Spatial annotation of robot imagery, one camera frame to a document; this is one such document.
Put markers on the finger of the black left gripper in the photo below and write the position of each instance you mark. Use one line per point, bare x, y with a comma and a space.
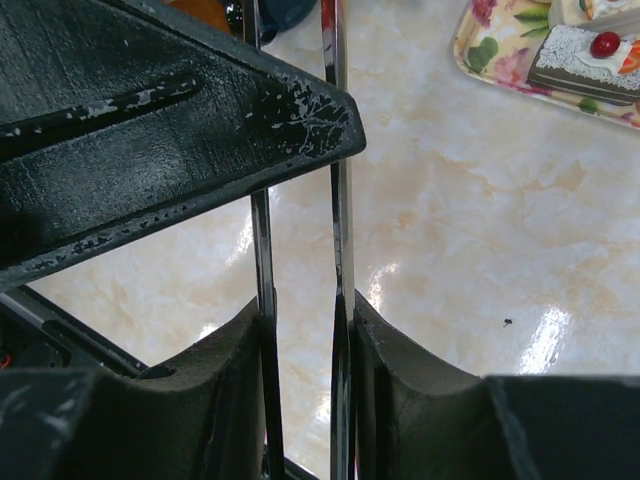
123, 118

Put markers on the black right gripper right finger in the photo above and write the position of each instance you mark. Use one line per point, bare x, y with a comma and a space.
419, 417

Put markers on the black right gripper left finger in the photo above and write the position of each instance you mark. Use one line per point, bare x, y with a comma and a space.
135, 415

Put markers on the stainless steel food tongs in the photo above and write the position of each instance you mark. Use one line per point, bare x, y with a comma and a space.
342, 401

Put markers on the dark blue mug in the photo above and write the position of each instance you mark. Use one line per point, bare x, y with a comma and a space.
278, 16

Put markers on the floral rectangular serving tray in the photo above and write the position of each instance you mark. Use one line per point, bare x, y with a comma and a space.
498, 40

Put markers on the chocolate cake slice with cherry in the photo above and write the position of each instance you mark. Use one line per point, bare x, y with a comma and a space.
604, 66

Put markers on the white cream cake slice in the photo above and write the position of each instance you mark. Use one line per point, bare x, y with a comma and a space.
594, 13

